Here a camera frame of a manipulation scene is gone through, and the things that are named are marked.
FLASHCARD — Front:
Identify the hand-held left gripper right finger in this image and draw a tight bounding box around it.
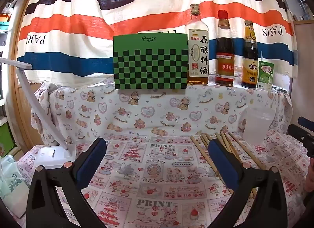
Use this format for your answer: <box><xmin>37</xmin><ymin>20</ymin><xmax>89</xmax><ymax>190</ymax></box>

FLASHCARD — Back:
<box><xmin>208</xmin><ymin>138</ymin><xmax>287</xmax><ymax>228</ymax></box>

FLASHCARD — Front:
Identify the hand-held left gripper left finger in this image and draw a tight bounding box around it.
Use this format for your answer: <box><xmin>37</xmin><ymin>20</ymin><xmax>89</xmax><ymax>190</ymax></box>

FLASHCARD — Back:
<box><xmin>26</xmin><ymin>137</ymin><xmax>108</xmax><ymax>228</ymax></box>

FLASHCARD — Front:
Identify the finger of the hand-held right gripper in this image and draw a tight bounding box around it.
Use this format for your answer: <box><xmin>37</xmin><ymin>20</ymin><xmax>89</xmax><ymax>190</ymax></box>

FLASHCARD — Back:
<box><xmin>288</xmin><ymin>124</ymin><xmax>314</xmax><ymax>158</ymax></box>
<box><xmin>298</xmin><ymin>117</ymin><xmax>314</xmax><ymax>133</ymax></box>

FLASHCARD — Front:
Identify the pile of wooden chopsticks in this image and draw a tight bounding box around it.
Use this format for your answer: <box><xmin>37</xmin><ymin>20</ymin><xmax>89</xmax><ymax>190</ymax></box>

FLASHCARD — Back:
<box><xmin>190</xmin><ymin>131</ymin><xmax>267</xmax><ymax>199</ymax></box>

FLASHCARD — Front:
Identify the translucent plastic cup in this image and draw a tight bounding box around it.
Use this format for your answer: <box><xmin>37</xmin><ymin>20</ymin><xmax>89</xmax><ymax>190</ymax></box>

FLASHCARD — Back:
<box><xmin>242</xmin><ymin>107</ymin><xmax>275</xmax><ymax>146</ymax></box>

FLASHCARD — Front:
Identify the white desk lamp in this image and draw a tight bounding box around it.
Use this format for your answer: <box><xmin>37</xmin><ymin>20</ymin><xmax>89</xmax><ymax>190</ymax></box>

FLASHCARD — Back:
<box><xmin>0</xmin><ymin>58</ymin><xmax>77</xmax><ymax>170</ymax></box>

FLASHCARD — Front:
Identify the green milk carton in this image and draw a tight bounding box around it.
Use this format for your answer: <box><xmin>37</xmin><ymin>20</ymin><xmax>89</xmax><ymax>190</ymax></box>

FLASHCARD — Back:
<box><xmin>257</xmin><ymin>52</ymin><xmax>274</xmax><ymax>91</ymax></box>

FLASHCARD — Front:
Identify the beige board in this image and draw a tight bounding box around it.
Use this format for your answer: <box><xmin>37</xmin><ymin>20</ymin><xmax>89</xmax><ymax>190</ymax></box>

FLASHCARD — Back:
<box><xmin>293</xmin><ymin>20</ymin><xmax>314</xmax><ymax>111</ymax></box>

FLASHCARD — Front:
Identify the pink print tablecloth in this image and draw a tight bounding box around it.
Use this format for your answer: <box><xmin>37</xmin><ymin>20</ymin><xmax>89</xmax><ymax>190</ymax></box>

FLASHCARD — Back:
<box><xmin>15</xmin><ymin>127</ymin><xmax>312</xmax><ymax>228</ymax></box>

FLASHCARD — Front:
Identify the bear print cloth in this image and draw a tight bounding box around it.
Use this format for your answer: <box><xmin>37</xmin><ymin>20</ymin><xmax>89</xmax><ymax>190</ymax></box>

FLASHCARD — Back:
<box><xmin>32</xmin><ymin>81</ymin><xmax>293</xmax><ymax>143</ymax></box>

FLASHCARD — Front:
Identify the white tissue pack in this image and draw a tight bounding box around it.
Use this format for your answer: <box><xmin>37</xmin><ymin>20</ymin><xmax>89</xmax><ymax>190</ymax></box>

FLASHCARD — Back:
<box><xmin>0</xmin><ymin>154</ymin><xmax>31</xmax><ymax>219</ymax></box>

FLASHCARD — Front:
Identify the dark sauce bottle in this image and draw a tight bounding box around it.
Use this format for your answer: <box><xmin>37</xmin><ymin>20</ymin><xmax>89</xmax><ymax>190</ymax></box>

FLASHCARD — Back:
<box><xmin>241</xmin><ymin>20</ymin><xmax>260</xmax><ymax>89</ymax></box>

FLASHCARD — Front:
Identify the green storage bin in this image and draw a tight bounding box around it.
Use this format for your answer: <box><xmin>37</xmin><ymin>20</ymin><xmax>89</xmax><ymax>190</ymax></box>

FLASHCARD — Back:
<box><xmin>0</xmin><ymin>120</ymin><xmax>15</xmax><ymax>160</ymax></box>

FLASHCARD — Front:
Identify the red cap sauce bottle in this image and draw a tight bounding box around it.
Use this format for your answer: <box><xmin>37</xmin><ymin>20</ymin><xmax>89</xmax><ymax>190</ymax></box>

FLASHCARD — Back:
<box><xmin>215</xmin><ymin>10</ymin><xmax>235</xmax><ymax>86</ymax></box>

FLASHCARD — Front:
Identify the clear cooking wine bottle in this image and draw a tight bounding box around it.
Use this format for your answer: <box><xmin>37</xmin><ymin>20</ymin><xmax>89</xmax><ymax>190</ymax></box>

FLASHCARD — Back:
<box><xmin>184</xmin><ymin>4</ymin><xmax>209</xmax><ymax>86</ymax></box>

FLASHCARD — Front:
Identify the striped printed cloth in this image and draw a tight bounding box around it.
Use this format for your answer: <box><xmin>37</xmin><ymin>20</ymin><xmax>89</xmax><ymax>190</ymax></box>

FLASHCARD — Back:
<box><xmin>17</xmin><ymin>0</ymin><xmax>298</xmax><ymax>86</ymax></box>

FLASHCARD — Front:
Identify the green checkered box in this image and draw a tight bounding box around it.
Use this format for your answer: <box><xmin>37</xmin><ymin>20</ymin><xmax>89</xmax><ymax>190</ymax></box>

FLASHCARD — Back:
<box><xmin>113</xmin><ymin>33</ymin><xmax>189</xmax><ymax>90</ymax></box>

